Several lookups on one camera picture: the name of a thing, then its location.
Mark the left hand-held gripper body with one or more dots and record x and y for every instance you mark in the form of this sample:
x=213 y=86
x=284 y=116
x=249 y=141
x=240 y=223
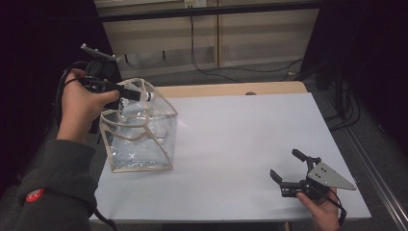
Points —
x=101 y=75

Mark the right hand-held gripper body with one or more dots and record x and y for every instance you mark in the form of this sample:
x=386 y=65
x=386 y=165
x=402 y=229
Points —
x=328 y=178

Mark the person's right hand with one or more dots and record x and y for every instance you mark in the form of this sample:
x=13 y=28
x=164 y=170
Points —
x=325 y=215

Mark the person's left hand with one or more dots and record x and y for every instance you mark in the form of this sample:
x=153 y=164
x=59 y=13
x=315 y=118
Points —
x=80 y=109

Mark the white paper sheet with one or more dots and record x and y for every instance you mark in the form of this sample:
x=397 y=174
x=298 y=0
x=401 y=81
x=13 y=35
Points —
x=224 y=192

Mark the black metal crossbar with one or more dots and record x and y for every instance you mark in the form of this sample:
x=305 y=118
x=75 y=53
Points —
x=160 y=14

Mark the beige wooden cabinet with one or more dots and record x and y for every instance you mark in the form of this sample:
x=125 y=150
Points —
x=256 y=38

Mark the black curtain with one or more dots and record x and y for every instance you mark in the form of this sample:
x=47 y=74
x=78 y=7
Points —
x=378 y=48

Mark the aluminium floor rail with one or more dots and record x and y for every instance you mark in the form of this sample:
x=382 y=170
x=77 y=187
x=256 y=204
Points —
x=378 y=176

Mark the white wall socket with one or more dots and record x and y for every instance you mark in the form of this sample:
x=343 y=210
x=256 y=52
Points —
x=195 y=3

